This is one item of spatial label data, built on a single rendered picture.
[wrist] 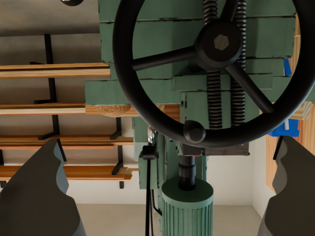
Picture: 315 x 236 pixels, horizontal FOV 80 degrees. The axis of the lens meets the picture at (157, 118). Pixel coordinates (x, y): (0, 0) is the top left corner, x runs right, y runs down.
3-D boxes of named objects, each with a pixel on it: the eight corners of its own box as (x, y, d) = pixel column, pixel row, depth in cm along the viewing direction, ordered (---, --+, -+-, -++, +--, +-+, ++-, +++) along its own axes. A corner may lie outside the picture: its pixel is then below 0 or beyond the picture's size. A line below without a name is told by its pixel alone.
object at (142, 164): (156, 157, 82) (157, 189, 84) (157, 150, 91) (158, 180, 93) (137, 157, 82) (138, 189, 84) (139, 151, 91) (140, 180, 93)
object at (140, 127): (155, 114, 77) (156, 142, 79) (156, 112, 84) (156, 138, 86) (132, 114, 78) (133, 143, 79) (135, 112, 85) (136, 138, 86)
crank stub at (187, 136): (189, 121, 21) (210, 128, 21) (183, 114, 27) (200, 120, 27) (182, 141, 21) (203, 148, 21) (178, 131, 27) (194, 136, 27)
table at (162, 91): (397, 69, 33) (392, 103, 34) (286, 79, 64) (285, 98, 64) (60, 77, 36) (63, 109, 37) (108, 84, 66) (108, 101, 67)
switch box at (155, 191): (158, 182, 94) (159, 212, 96) (159, 174, 104) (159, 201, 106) (146, 182, 94) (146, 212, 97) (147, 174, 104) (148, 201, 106)
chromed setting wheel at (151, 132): (154, 115, 69) (155, 149, 71) (155, 112, 81) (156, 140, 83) (146, 116, 69) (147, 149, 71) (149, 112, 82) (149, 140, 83)
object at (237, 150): (251, 136, 37) (250, 163, 38) (231, 126, 48) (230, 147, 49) (183, 136, 37) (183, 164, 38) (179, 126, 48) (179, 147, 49)
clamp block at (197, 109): (263, 89, 35) (261, 137, 36) (236, 90, 48) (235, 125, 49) (182, 91, 35) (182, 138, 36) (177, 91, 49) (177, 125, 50)
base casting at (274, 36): (298, 14, 41) (295, 58, 43) (221, 59, 98) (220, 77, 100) (96, 22, 43) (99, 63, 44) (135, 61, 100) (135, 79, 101)
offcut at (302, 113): (303, 101, 46) (302, 120, 46) (311, 100, 47) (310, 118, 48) (289, 100, 48) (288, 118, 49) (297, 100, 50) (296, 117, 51)
